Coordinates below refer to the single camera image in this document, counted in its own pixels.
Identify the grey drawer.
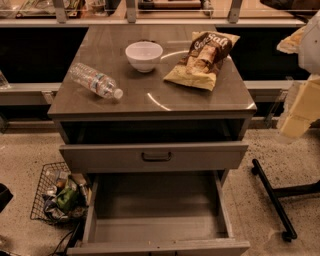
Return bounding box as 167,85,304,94
60,141,248,173
67,171,250,256

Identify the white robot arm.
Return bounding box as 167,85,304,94
277,11,320,144

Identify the grey drawer cabinet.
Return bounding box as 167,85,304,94
47,23,258,256

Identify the grey top drawer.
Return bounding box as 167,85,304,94
60,141,248,173

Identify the yellow brown chip bag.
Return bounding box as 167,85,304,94
164,31,240,91

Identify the black wheeled stand base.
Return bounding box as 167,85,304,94
251,158,320,243

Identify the white ceramic bowl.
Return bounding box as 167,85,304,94
125,41,163,73

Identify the clear plastic water bottle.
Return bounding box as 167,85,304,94
69,63,123,100

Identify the green snack packet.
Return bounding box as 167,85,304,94
56,188,78,212

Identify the black object at left edge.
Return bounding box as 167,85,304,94
0,183,13,213

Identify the black cable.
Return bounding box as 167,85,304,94
49,223,83,256

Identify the black wire basket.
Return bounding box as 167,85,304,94
30,162,88,224

